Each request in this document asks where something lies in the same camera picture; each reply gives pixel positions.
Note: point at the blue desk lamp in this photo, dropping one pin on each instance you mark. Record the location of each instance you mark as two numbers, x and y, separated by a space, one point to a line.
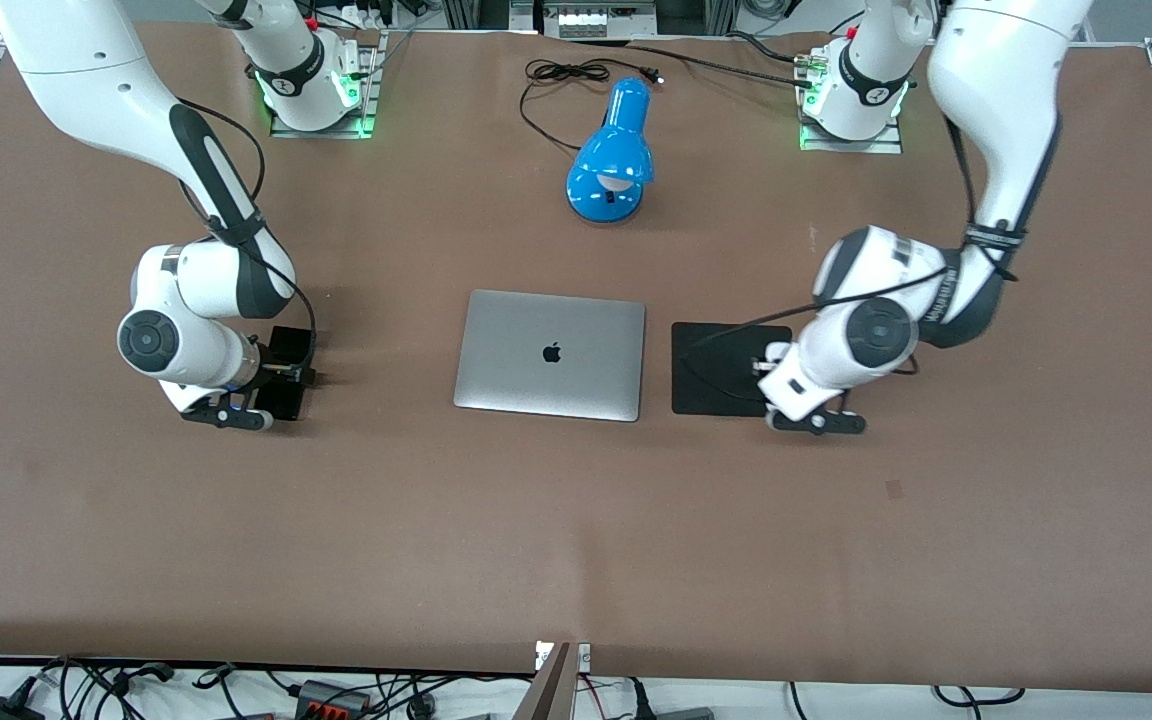
616 150

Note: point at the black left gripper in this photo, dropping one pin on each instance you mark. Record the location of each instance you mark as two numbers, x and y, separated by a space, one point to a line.
763 373

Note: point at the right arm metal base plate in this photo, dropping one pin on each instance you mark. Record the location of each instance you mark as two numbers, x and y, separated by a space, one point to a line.
368 90

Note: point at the black power adapter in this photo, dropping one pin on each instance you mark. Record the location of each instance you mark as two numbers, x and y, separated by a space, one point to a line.
1 710

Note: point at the white power strip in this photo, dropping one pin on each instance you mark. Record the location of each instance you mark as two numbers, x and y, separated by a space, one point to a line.
586 20

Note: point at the black connector block orange levers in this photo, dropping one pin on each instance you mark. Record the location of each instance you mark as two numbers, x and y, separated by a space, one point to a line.
331 698

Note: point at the white metal post bracket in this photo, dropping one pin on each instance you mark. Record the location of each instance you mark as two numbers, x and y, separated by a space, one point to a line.
584 656

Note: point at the grey aluminium profile post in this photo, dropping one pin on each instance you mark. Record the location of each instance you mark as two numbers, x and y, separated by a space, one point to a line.
551 692

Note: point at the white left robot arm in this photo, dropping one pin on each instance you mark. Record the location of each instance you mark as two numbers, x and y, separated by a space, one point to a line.
996 80

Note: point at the black mouse pad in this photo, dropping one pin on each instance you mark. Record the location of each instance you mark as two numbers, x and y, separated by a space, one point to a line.
716 370

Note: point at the silver closed laptop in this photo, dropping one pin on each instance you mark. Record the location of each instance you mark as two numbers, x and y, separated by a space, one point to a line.
536 380

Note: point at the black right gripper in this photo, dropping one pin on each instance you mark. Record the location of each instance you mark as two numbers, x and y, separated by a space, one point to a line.
285 362

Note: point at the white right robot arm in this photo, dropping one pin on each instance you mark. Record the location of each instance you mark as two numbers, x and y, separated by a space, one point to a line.
86 80

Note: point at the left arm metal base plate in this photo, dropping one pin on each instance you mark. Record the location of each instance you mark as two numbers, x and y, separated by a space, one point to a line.
886 146

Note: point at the black smartphone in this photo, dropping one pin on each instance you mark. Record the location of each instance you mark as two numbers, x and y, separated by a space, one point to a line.
281 405

